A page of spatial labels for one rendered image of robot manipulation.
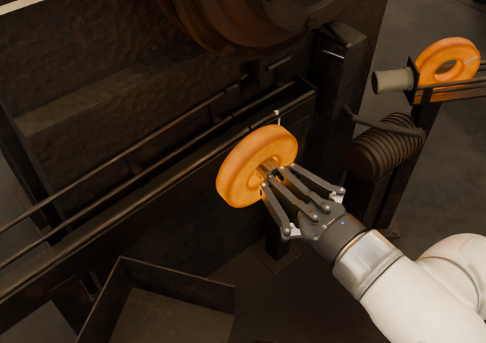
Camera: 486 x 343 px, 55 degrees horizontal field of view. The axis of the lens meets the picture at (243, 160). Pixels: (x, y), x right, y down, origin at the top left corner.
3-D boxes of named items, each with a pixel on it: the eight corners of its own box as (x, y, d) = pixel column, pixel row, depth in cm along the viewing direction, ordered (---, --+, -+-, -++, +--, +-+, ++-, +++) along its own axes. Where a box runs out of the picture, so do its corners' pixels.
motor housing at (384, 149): (320, 239, 163) (345, 134, 123) (361, 208, 173) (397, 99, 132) (347, 265, 157) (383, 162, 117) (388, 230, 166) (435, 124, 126)
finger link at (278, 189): (317, 229, 70) (311, 234, 70) (267, 183, 76) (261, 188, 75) (322, 216, 67) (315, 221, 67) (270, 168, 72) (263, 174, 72)
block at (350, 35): (303, 103, 127) (313, 27, 109) (323, 92, 130) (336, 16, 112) (331, 125, 122) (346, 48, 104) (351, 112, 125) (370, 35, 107)
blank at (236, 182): (208, 161, 69) (222, 175, 68) (286, 106, 74) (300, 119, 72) (220, 209, 82) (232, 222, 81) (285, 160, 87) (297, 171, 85)
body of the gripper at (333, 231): (325, 277, 68) (283, 234, 72) (364, 245, 71) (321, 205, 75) (335, 253, 62) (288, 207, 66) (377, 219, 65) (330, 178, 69)
